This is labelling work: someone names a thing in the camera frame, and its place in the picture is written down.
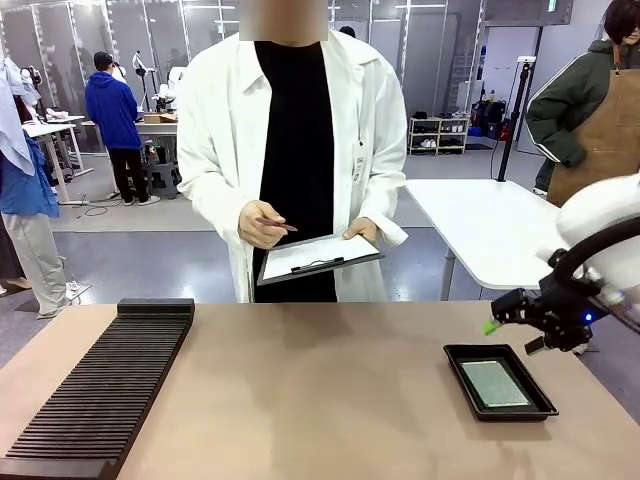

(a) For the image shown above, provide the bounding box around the white ID badge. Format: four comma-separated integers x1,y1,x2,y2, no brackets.
351,141,369,185

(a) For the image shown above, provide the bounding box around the person in white lab coat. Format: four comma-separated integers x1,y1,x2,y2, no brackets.
176,27,409,304

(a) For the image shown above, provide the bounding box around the wood top background table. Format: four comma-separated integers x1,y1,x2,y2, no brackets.
79,118,180,199

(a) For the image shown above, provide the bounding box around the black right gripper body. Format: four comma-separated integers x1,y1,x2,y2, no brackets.
524,277,609,352

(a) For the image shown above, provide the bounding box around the white paper sheet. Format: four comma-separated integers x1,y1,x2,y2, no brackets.
262,235,380,281

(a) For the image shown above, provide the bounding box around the wooden shoe shelf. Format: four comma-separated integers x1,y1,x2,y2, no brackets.
408,117,471,155

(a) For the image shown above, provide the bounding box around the black plastic tray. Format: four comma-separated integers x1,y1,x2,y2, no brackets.
443,342,560,422

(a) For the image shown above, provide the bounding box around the green PCB board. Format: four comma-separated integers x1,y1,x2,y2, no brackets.
459,358,532,409

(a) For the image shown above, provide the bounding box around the person in brown apron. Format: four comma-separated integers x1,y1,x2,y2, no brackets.
524,0,640,209

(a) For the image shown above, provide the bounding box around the dark red pen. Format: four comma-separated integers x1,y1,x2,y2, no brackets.
254,216,300,233

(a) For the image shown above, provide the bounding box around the white device on black stand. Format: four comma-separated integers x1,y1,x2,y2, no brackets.
132,49,152,114

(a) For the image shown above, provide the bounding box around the person's right hand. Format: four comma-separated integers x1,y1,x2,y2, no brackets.
237,199,287,250

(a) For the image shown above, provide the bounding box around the white background desk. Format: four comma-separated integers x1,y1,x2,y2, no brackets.
22,114,94,206

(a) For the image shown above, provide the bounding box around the black tripod pole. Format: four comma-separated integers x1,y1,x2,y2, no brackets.
496,55,537,182

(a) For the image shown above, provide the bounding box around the person in blue hoodie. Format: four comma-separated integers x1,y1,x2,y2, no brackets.
83,50,162,207

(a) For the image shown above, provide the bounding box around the white rounded table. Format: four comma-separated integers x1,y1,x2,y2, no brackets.
403,178,574,301

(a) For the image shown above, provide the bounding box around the black slotted PCB rack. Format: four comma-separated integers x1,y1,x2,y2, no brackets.
0,298,195,480

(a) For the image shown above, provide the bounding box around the grey step stool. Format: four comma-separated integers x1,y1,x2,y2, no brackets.
144,162,180,199

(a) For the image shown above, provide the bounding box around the black bags pile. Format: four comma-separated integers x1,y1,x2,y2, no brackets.
472,98,509,140

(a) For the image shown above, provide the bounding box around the person's left hand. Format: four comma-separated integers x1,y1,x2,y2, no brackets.
342,218,380,246

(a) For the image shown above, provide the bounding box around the dark grey clipboard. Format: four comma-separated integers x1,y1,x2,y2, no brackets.
256,232,387,287

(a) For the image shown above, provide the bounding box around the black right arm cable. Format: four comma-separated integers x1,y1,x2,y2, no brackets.
547,215,640,301

